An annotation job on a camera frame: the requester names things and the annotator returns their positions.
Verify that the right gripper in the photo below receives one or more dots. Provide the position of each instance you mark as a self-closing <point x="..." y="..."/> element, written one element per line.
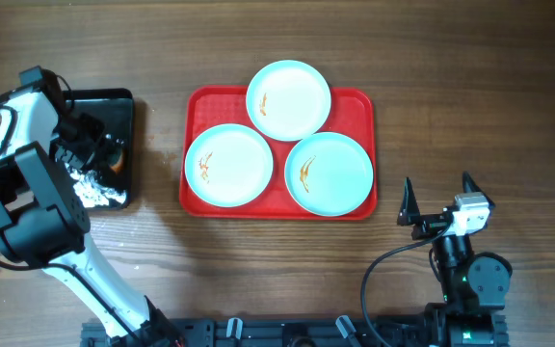
<point x="434" y="225"/>

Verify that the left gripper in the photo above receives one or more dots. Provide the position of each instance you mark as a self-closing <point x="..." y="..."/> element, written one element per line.
<point x="87" y="146"/>

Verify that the green and orange sponge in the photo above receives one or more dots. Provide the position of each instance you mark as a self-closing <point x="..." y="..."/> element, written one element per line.
<point x="115" y="160"/>

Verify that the light blue plate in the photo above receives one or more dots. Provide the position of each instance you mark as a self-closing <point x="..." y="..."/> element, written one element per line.
<point x="288" y="100"/>
<point x="228" y="165"/>
<point x="328" y="174"/>

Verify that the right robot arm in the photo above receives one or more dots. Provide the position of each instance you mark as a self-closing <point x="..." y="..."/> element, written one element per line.
<point x="474" y="286"/>

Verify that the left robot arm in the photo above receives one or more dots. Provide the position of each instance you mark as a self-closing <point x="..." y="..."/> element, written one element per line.
<point x="51" y="137"/>

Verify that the black rectangular tray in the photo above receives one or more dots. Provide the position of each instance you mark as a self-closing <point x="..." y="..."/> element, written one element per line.
<point x="99" y="187"/>

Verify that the red plastic tray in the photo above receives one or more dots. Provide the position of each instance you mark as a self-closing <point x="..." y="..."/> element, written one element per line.
<point x="351" y="114"/>

